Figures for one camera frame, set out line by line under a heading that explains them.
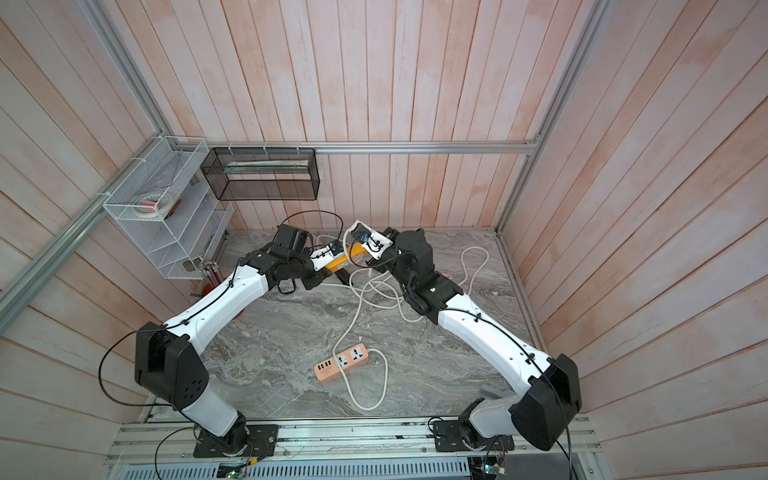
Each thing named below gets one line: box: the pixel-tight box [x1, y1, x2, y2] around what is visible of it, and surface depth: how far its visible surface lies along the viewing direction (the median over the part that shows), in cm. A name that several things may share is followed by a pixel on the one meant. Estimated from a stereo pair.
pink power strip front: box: [314, 343, 369, 381], surface depth 85 cm
